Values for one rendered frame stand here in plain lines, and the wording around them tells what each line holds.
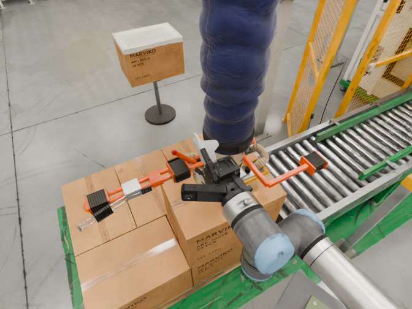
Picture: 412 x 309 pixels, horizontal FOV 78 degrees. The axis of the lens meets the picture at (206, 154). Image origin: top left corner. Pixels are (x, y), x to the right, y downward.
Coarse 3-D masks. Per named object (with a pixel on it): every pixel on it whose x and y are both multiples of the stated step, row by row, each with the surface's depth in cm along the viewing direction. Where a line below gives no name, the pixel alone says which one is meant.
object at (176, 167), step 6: (168, 162) 113; (174, 162) 114; (180, 162) 114; (186, 162) 112; (168, 168) 112; (174, 168) 111; (180, 168) 111; (186, 168) 111; (174, 174) 108; (180, 174) 108; (186, 174) 112; (174, 180) 110; (180, 180) 111
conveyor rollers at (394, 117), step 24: (384, 120) 244; (408, 120) 242; (360, 144) 225; (384, 144) 224; (408, 144) 223; (336, 168) 202; (360, 168) 202; (384, 168) 203; (288, 192) 189; (336, 192) 187
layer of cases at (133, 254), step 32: (160, 160) 208; (64, 192) 188; (160, 192) 188; (96, 224) 170; (128, 224) 170; (160, 224) 170; (96, 256) 156; (128, 256) 156; (160, 256) 156; (224, 256) 169; (96, 288) 145; (128, 288) 145; (160, 288) 150
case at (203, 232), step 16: (192, 176) 147; (272, 176) 147; (176, 192) 140; (256, 192) 140; (272, 192) 140; (176, 208) 133; (192, 208) 133; (208, 208) 133; (272, 208) 145; (176, 224) 141; (192, 224) 127; (208, 224) 127; (224, 224) 130; (192, 240) 126; (208, 240) 135; (224, 240) 146; (192, 256) 141; (208, 256) 153
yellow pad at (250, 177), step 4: (256, 160) 131; (244, 164) 129; (244, 168) 127; (248, 168) 124; (264, 168) 128; (248, 172) 124; (252, 172) 125; (264, 172) 126; (268, 172) 127; (248, 176) 124; (252, 176) 124; (244, 180) 123; (248, 180) 123; (252, 180) 124
